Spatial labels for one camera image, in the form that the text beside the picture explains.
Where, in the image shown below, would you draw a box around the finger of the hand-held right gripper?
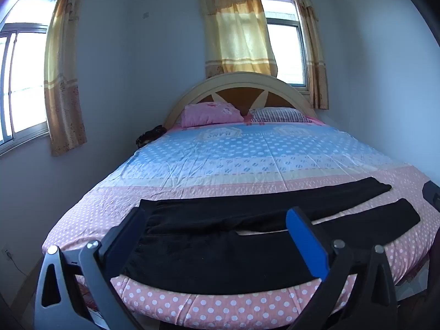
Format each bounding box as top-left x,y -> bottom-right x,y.
422,180 -> 440,212

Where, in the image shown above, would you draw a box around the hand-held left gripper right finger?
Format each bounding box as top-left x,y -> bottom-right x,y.
285,207 -> 399,330

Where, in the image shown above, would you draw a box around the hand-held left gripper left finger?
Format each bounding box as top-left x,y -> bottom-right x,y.
33,208 -> 149,330

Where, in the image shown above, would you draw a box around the black pants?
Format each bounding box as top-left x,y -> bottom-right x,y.
122,177 -> 422,296

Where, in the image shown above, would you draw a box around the bed with polka-dot sheet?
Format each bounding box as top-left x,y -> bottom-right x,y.
41,119 -> 434,330

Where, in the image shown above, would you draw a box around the dark bundle beside bed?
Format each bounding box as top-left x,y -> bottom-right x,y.
135,125 -> 168,149

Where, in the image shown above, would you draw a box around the striped pillow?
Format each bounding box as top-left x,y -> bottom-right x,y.
247,107 -> 310,123

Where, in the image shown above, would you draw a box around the pink pillow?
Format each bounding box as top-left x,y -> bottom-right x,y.
180,102 -> 244,128

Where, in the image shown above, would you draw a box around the arched wooden bed headboard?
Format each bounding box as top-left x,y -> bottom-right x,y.
162,72 -> 318,130

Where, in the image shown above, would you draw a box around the long yellow patterned curtain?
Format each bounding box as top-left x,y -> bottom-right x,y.
44,0 -> 88,157

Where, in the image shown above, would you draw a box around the narrow yellow patterned curtain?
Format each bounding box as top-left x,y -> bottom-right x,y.
289,0 -> 329,110

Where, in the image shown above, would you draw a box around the large sliding window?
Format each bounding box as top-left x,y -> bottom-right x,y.
0,0 -> 52,155

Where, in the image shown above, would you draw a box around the small window behind headboard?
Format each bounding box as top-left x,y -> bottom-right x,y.
259,0 -> 310,92

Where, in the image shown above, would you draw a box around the wide yellow patterned curtain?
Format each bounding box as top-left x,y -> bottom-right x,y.
199,0 -> 279,79

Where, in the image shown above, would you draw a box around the grey power cable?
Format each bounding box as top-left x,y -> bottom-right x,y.
7,254 -> 27,274

